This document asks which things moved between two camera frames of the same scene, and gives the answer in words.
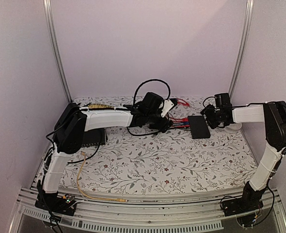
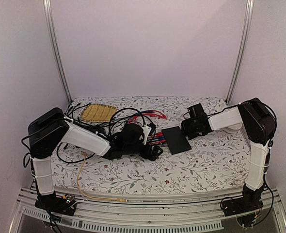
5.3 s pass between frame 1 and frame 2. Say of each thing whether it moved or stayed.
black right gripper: moved
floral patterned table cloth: stayed
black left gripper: moved
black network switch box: moved
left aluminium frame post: stayed
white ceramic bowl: stayed
